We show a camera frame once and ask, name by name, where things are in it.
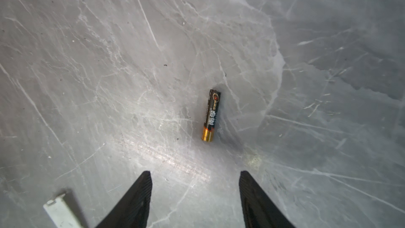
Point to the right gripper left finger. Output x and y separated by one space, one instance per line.
132 211

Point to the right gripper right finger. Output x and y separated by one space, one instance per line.
258 209

